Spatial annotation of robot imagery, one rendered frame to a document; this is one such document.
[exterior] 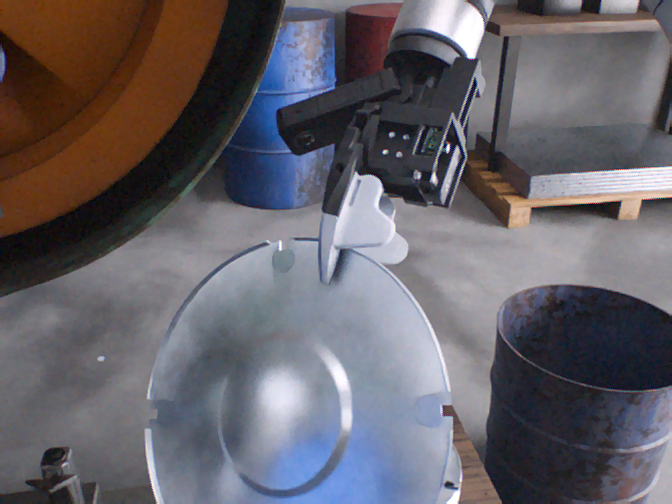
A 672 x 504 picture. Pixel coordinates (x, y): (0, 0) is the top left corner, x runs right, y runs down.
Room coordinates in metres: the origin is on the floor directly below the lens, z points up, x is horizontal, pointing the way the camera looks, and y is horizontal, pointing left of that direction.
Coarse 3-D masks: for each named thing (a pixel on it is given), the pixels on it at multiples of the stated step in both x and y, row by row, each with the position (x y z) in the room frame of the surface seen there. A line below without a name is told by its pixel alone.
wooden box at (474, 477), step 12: (444, 408) 1.10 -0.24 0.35; (456, 420) 1.06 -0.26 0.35; (456, 432) 1.03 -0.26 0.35; (456, 444) 0.99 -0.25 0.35; (468, 444) 0.99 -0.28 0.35; (468, 456) 0.96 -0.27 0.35; (468, 468) 0.93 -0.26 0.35; (480, 468) 0.93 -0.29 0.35; (468, 480) 0.90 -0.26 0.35; (480, 480) 0.90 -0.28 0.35; (468, 492) 0.87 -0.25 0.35; (480, 492) 0.87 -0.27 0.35; (492, 492) 0.87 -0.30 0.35
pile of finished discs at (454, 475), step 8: (456, 456) 0.92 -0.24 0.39; (456, 464) 0.90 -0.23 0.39; (448, 472) 0.88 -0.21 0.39; (456, 472) 0.88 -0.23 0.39; (448, 480) 0.86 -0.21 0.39; (456, 480) 0.86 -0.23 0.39; (448, 488) 0.86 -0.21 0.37; (456, 488) 0.86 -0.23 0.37; (440, 496) 0.83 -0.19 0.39; (448, 496) 0.83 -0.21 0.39; (456, 496) 0.83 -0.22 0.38
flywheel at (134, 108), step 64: (0, 0) 0.69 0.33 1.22; (64, 0) 0.70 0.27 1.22; (128, 0) 0.71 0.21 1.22; (192, 0) 0.69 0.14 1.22; (64, 64) 0.70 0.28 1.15; (128, 64) 0.70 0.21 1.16; (192, 64) 0.69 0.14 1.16; (0, 128) 0.69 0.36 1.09; (64, 128) 0.69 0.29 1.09; (128, 128) 0.68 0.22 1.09; (0, 192) 0.65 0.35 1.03; (64, 192) 0.66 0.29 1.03
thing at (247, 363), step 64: (256, 256) 0.51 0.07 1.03; (192, 320) 0.50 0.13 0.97; (256, 320) 0.47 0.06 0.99; (320, 320) 0.44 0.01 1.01; (384, 320) 0.42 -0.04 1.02; (192, 384) 0.46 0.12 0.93; (256, 384) 0.43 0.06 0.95; (320, 384) 0.40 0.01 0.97; (384, 384) 0.39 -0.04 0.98; (448, 384) 0.36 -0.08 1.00; (192, 448) 0.42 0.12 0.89; (256, 448) 0.39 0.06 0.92; (320, 448) 0.37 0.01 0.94; (384, 448) 0.36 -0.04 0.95; (448, 448) 0.34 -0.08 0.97
